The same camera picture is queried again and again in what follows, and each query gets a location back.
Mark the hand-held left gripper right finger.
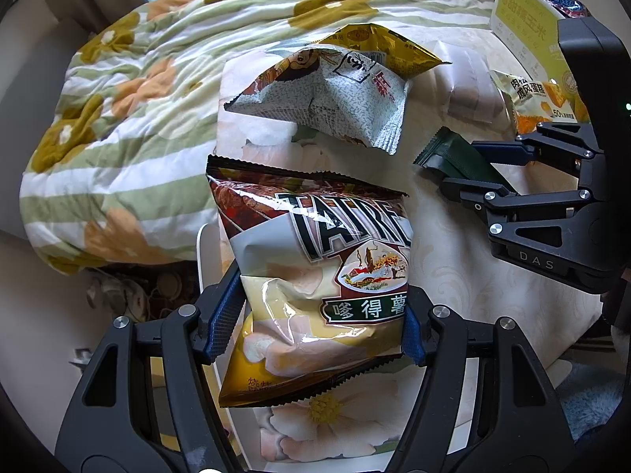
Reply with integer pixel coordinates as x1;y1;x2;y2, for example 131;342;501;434
389;286;577;473

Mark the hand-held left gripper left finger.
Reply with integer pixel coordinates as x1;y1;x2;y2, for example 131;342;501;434
54;266;247;473

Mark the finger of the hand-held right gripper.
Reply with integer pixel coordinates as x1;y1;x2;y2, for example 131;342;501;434
440;175;595;250
470;121;599;178

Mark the dark green packet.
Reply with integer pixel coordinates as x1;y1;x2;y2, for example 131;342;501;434
413;127;504;185

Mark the brown yellow chip bag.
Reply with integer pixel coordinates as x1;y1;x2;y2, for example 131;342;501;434
206;154;420;408

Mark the yellow-green cardboard box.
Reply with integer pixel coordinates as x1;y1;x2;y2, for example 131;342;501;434
489;0;585;124

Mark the orange cake packet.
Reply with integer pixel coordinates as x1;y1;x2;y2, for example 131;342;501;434
493;70;587;134

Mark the clear white wrapped packet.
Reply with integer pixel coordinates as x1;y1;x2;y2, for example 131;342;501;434
434;39;508;126

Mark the white tray table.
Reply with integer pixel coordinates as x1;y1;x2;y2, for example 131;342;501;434
217;24;607;473

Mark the grey gold snack bag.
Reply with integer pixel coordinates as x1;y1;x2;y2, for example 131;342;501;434
223;24;452;156

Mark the floral striped blanket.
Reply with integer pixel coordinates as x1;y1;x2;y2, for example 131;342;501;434
20;0;498;277

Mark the blue fluffy rug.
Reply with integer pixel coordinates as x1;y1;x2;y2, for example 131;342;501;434
557;365;627;441

